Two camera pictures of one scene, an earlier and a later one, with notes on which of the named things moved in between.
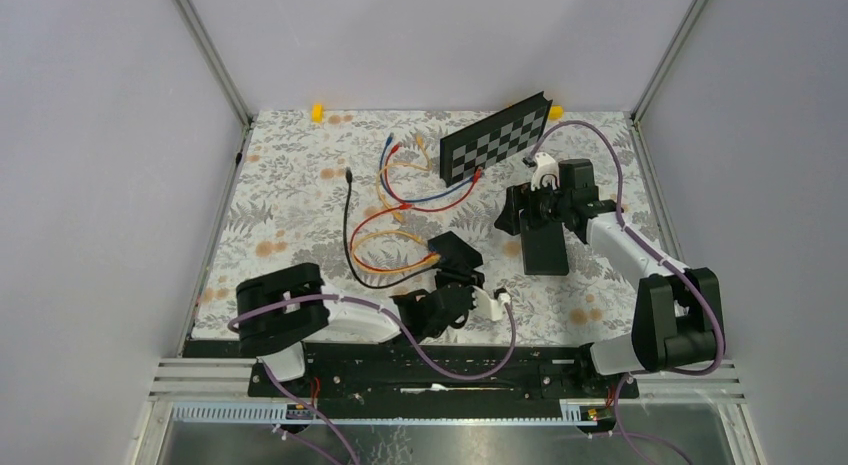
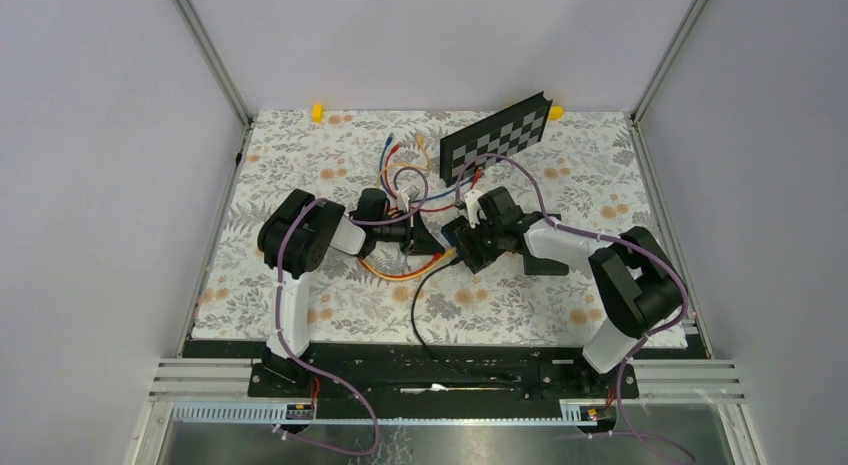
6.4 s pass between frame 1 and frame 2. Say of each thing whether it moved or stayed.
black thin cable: moved
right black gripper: moved
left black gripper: moved
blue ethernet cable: stayed
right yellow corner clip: stayed
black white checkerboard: stayed
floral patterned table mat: stayed
